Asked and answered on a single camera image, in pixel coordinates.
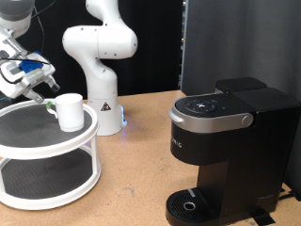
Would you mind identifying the black backdrop curtain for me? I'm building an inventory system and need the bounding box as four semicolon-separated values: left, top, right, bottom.
0;0;184;105

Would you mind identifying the white two-tier turntable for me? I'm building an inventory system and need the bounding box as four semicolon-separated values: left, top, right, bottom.
0;98;103;211

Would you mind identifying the black Keurig power cable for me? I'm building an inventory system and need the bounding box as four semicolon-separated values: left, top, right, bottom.
277;187;298;202

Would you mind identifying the blue-mounted wrist camera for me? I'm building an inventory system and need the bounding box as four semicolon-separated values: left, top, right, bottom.
19;59;44;72

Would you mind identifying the grey backdrop curtain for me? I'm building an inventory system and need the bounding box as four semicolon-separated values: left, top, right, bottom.
181;0;301;202

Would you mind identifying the black Keurig drip tray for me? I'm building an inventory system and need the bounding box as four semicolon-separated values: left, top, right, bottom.
165;187;220;226

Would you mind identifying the metal curtain frame post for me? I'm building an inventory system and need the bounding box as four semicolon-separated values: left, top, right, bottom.
179;0;189;92

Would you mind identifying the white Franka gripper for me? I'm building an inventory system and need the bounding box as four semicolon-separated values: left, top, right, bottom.
0;51;61;105

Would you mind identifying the silver Keurig lid handle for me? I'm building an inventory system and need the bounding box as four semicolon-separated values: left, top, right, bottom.
167;110;254;135

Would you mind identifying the thin black camera cable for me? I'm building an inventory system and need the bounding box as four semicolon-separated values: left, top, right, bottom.
0;0;58;87

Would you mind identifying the black Keurig coffee machine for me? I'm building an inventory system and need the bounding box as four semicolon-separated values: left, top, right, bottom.
165;76;301;226

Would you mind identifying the white mug green-taped handle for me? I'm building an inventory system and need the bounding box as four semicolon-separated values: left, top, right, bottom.
45;92;86;133

